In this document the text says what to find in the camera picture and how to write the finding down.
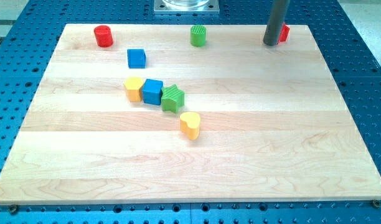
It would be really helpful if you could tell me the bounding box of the blue cube upper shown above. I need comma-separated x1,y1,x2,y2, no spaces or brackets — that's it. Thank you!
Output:
127,49,146,68

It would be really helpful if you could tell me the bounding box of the right board clamp screw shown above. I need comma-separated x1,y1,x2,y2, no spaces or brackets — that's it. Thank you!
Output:
371,200,381,208

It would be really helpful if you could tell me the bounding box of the wooden board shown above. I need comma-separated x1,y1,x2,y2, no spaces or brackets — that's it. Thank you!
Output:
0,24,381,205

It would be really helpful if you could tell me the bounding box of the yellow heart block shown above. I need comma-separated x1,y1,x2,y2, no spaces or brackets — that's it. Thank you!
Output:
180,112,201,140

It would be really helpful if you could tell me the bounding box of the yellow hexagon block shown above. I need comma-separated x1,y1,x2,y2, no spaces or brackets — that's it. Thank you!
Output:
124,77,144,102

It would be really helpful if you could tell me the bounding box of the board clamp screw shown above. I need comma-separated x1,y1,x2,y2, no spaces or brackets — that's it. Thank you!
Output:
371,200,381,208
7,205,19,215

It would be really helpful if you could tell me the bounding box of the blue cube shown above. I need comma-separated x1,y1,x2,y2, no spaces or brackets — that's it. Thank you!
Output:
127,49,146,68
142,79,163,105

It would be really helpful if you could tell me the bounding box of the red cylinder block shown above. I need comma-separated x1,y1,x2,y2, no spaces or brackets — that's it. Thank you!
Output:
93,25,113,47

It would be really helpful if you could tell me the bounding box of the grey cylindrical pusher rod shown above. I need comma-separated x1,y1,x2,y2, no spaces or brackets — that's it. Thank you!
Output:
263,0,290,46

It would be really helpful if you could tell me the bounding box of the left board clamp screw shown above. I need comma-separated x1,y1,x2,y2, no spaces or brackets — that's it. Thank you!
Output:
7,205,19,215

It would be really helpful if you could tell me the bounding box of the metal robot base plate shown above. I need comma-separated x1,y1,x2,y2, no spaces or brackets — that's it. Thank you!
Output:
153,0,220,15

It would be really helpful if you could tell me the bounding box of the green cylinder block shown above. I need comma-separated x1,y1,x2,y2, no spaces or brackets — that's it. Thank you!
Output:
190,25,207,47

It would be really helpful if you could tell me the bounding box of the blue cube middle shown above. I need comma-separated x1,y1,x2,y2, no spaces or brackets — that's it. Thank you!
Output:
142,79,163,105

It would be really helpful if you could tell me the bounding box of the green star block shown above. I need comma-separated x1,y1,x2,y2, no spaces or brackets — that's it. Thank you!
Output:
161,85,185,114

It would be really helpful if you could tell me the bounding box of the red block behind rod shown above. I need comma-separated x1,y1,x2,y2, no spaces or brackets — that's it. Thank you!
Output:
277,22,290,44

